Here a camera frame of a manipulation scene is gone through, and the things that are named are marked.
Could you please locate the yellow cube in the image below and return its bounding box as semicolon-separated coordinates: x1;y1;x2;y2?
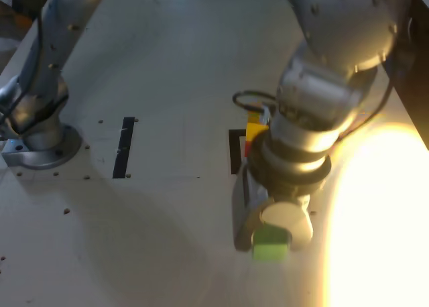
245;111;271;143

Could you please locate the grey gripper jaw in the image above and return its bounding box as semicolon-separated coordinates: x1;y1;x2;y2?
232;168;269;252
261;201;314;251

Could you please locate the green cube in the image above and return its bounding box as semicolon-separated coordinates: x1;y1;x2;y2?
251;228;290;263

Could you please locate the black tape strip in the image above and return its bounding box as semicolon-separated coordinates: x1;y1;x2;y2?
112;117;135;180

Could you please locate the black tape square outline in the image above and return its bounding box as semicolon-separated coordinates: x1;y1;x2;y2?
228;129;249;175

